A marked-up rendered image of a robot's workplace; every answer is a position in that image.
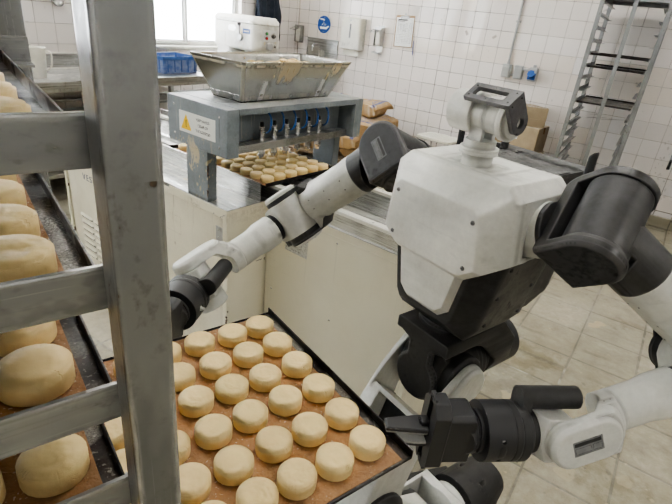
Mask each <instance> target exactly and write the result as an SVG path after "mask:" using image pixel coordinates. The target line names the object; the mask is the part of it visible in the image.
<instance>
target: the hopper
mask: <svg viewBox="0 0 672 504"><path fill-rule="evenodd" d="M189 52H190V53H191V54H192V56H193V58H194V60H195V62H196V64H197V65H198V67H199V69H200V71H201V73H202V75H203V77H204V78H205V80H206V82H207V84H208V86H209V88H210V90H211V92H212V94H213V95H215V96H219V97H222V98H226V99H230V100H233V101H237V102H240V103H246V102H259V101H272V100H286V99H299V98H312V97H325V96H328V95H329V94H330V92H331V91H332V89H333V88H334V86H335V85H336V83H337V82H338V81H339V79H340V78H341V76H342V75H343V73H344V72H345V71H346V69H347V68H348V66H349V65H350V64H351V63H352V62H346V61H341V60H335V59H329V58H324V57H318V56H312V55H307V54H301V53H264V52H214V51H189ZM244 57H245V59H244ZM282 58H284V59H287V60H288V59H292V58H294V59H297V60H299V61H301V62H275V61H279V59H282ZM248 60H254V61H259V62H247V61H248ZM262 60H263V61H262ZM303 61H307V62H303Z"/></svg>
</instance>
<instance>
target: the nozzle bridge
mask: <svg viewBox="0 0 672 504"><path fill-rule="evenodd" d="M167 98H168V119H169V137H170V138H172V139H174V140H177V141H180V142H182V143H185V144H187V175H188V193H190V194H192V195H194V196H196V197H199V198H201V199H203V200H205V201H207V202H210V201H214V200H217V159H216V156H219V157H222V158H224V159H227V160H228V159H234V158H238V157H239V154H243V153H249V152H254V151H260V150H266V149H272V148H278V147H284V146H289V145H295V144H301V143H307V142H313V141H318V140H321V144H320V146H319V148H318V149H316V148H315V145H314V146H313V158H312V159H315V160H318V161H321V162H324V163H327V164H330V165H333V166H335V165H336V163H337V160H338V151H339V141H340V137H342V136H349V137H357V136H359V132H360V124H361V116H362V107H363V98H359V97H355V96H350V95H346V94H341V93H337V92H332V91H331V92H330V94H329V95H328V96H325V97H312V98H299V99H286V100H272V101H259V102H246V103H240V102H237V101H233V100H230V99H226V98H222V97H219V96H215V95H213V94H212V92H211V90H210V91H190V92H170V93H167ZM325 107H327V108H328V110H329V120H328V123H327V124H326V125H324V126H321V132H316V126H315V127H313V128H312V127H311V133H310V134H306V133H305V131H306V127H305V128H303V129H300V135H299V136H297V135H295V128H294V129H293V130H291V131H289V134H288V135H289V136H288V137H284V136H283V134H284V133H283V130H282V131H281V132H277V138H276V139H272V138H271V136H272V135H271V131H270V132H269V133H268V134H265V137H264V138H265V140H264V141H259V127H260V122H261V121H263V122H264V127H265V131H266V132H267V131H268V130H269V128H270V116H269V114H268V113H270V114H271V116H272V125H273V120H277V130H280V129H281V128H282V125H283V116H282V113H281V112H283V113H284V117H285V119H286V118H287V119H289V122H288V123H289V128H293V126H294V123H295V115H294V112H293V111H295V112H296V116H297V117H300V123H301V127H303V126H304V125H305V123H306V112H305V109H306V110H307V113H308V116H311V125H315V124H316V121H317V111H316V109H315V108H317V110H318V112H319V115H321V120H322V124H325V123H326V121H327V116H328V113H327V109H326V108H325Z"/></svg>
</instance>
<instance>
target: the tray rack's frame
mask: <svg viewBox="0 0 672 504"><path fill-rule="evenodd" d="M608 1H609V2H610V3H611V4H612V5H621V6H633V7H632V10H631V14H630V17H629V20H628V23H627V26H626V29H625V32H624V35H623V38H622V41H621V44H620V47H619V50H618V54H617V57H616V60H615V63H614V66H613V69H612V72H611V75H610V78H609V81H608V84H607V87H606V91H605V94H604V97H603V100H602V103H601V106H600V109H599V112H598V115H597V118H596V121H595V124H594V127H593V131H592V134H591V137H590V140H589V143H588V146H587V149H586V152H585V155H584V158H583V161H582V164H581V165H582V166H585V165H586V162H587V159H588V156H589V153H590V150H591V146H592V143H593V140H594V137H595V134H596V131H597V128H598V125H599V122H600V119H601V116H602V113H603V110H604V107H605V104H606V101H607V98H608V95H609V92H610V89H611V86H612V83H613V79H614V76H615V73H616V70H617V67H618V64H619V61H620V58H621V55H622V52H623V49H624V46H625V43H626V40H627V37H628V34H629V31H630V28H631V25H632V22H633V19H634V16H635V13H636V9H637V7H647V8H660V9H664V8H668V10H667V13H666V16H665V19H664V22H663V24H662V27H661V30H660V33H659V36H658V39H657V41H656V44H655V47H654V50H653V53H652V56H651V58H650V61H649V64H648V67H647V70H646V73H645V75H644V78H643V81H642V84H641V87H640V90H639V92H638V95H637V98H636V101H635V104H634V107H633V109H632V112H631V115H630V118H629V121H628V124H627V126H626V129H625V132H624V135H623V138H622V140H621V143H620V146H619V149H618V152H617V155H616V157H615V160H614V163H613V166H617V164H618V161H619V159H620V156H621V153H622V150H623V147H624V145H625V142H626V139H627V136H628V133H629V131H630V128H631V125H632V122H633V119H634V117H635V114H636V111H637V108H638V105H639V103H640V100H641V97H642V94H643V91H644V89H645V86H646V83H647V80H648V77H649V75H650V72H651V69H652V66H653V63H654V61H655V58H656V55H657V52H658V50H659V47H660V44H661V41H662V38H663V36H664V33H665V30H666V27H667V24H668V22H669V19H670V16H671V13H672V0H608ZM604 2H605V0H600V4H599V7H598V11H597V14H596V17H595V21H594V24H593V27H592V31H591V34H590V37H589V41H588V44H587V47H586V51H585V54H584V58H583V61H582V64H581V68H580V71H579V74H578V78H577V81H576V84H575V88H574V91H573V95H572V98H571V101H570V105H569V108H568V111H567V115H566V118H565V121H564V125H563V128H562V131H561V135H560V138H559V142H558V145H557V148H556V152H555V155H554V157H555V158H558V155H559V153H560V149H561V145H562V142H563V139H564V136H565V132H566V129H567V126H568V121H569V119H570V116H571V111H572V109H573V106H574V103H575V102H574V101H575V98H576V96H577V93H578V88H579V86H580V83H581V80H582V79H581V78H582V75H583V73H584V70H585V65H586V63H587V60H588V56H589V52H590V50H591V46H592V43H593V38H594V36H595V33H596V28H597V25H598V23H599V20H600V15H601V12H602V10H603V7H604ZM669 4H670V5H669ZM668 6H669V7H668Z"/></svg>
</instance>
